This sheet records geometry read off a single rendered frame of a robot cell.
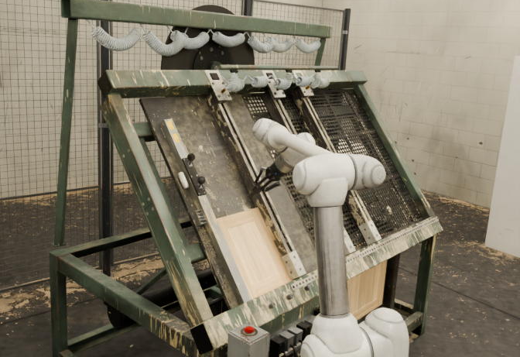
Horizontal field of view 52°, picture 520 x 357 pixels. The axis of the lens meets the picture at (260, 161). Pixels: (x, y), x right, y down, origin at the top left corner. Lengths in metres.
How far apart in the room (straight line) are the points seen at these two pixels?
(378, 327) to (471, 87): 6.15
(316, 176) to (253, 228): 0.95
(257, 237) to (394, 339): 0.98
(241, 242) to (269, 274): 0.21
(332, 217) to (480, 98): 6.10
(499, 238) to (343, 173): 4.58
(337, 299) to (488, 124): 6.08
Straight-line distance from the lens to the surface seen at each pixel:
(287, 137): 2.20
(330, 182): 1.78
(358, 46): 8.98
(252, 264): 2.57
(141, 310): 2.64
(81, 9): 2.84
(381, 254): 3.27
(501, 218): 6.22
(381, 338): 1.94
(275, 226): 2.68
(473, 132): 7.83
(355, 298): 3.66
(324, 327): 1.86
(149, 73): 2.67
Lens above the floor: 2.04
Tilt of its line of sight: 13 degrees down
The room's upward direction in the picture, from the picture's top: 3 degrees clockwise
